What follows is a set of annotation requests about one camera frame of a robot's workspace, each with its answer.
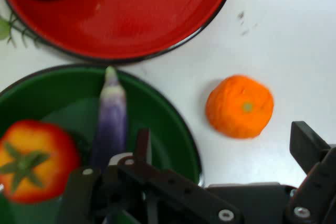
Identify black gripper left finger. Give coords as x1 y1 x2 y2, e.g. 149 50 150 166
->
58 127 243 224

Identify red orange toy tomato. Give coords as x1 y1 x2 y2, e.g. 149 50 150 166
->
0 120 81 204

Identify purple toy eggplant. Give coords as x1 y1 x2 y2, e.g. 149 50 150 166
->
90 66 128 174

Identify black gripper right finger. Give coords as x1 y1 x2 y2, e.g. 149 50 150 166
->
285 121 336 224

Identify red round plate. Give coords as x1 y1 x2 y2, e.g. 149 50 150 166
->
0 0 237 61

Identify orange toy tangerine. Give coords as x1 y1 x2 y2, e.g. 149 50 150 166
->
205 74 275 140

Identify dark green round plate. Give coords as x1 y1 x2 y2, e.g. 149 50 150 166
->
0 63 204 224

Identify green toy grape bunch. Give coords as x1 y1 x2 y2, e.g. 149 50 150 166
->
0 11 40 49

